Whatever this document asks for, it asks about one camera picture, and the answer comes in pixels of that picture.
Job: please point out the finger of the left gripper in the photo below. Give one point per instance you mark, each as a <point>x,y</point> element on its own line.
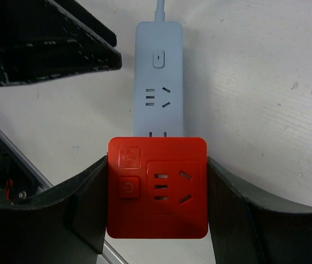
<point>47,40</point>

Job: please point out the red cube socket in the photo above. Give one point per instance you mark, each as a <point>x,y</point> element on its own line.
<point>157,188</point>

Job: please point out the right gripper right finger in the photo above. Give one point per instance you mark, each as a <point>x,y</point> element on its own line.
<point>250,225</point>

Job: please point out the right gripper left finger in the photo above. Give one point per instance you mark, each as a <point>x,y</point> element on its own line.
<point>64,224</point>

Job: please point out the light blue power strip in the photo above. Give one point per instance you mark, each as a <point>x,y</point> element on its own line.
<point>158,79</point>

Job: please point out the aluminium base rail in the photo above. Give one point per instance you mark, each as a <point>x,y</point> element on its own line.
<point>21,180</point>

